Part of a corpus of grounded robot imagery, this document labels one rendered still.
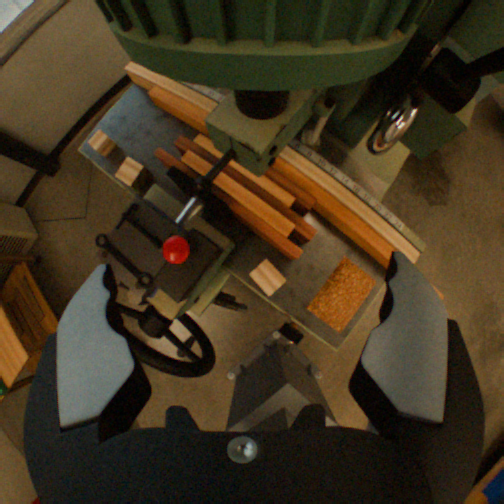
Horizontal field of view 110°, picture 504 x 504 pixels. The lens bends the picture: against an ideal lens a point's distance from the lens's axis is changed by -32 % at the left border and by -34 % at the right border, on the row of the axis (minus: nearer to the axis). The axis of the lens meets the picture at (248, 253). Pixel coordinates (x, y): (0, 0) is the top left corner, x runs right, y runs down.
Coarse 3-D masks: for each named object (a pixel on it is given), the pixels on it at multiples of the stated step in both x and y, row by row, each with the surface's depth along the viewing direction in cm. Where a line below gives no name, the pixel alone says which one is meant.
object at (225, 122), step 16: (304, 96) 23; (224, 112) 23; (240, 112) 23; (288, 112) 23; (304, 112) 25; (208, 128) 24; (224, 128) 23; (240, 128) 23; (256, 128) 23; (272, 128) 23; (288, 128) 24; (224, 144) 26; (240, 144) 23; (256, 144) 23; (272, 144) 24; (240, 160) 28; (256, 160) 24; (272, 160) 27; (256, 176) 29
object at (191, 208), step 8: (176, 168) 31; (168, 176) 31; (176, 176) 31; (184, 176) 30; (176, 184) 35; (184, 184) 30; (192, 184) 30; (184, 192) 39; (192, 192) 30; (192, 200) 34; (200, 200) 32; (208, 200) 30; (216, 200) 30; (192, 208) 34; (200, 208) 34; (208, 208) 35; (216, 208) 30; (224, 208) 30; (184, 216) 34; (224, 216) 32; (232, 216) 37; (184, 224) 34
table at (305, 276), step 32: (128, 96) 42; (96, 128) 41; (128, 128) 41; (160, 128) 41; (192, 128) 41; (96, 160) 41; (128, 192) 41; (224, 224) 40; (320, 224) 39; (256, 256) 39; (320, 256) 39; (352, 256) 39; (256, 288) 39; (288, 288) 39; (320, 288) 39; (320, 320) 38; (352, 320) 38
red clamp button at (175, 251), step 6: (168, 240) 27; (174, 240) 27; (180, 240) 27; (168, 246) 27; (174, 246) 27; (180, 246) 27; (186, 246) 27; (168, 252) 27; (174, 252) 27; (180, 252) 27; (186, 252) 27; (168, 258) 27; (174, 258) 27; (180, 258) 27; (186, 258) 27
